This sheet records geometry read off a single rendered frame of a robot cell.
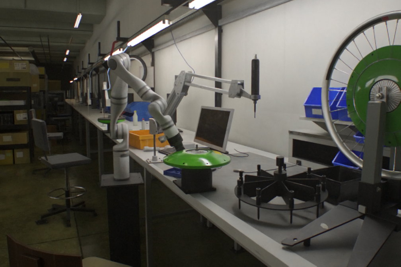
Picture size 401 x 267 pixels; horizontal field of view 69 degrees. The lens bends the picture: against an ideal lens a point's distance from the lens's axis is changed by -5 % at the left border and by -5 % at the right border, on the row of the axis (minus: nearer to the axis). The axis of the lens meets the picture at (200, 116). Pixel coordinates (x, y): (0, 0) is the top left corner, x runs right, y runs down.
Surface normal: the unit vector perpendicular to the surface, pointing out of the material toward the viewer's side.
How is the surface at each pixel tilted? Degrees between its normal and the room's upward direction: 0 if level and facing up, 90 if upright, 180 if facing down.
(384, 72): 82
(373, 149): 87
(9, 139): 90
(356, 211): 18
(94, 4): 90
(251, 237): 0
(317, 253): 0
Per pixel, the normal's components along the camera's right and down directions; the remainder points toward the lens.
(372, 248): -0.27, -0.93
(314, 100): 0.44, 0.04
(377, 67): -0.88, -0.19
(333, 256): 0.00, -1.00
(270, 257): -0.90, 0.04
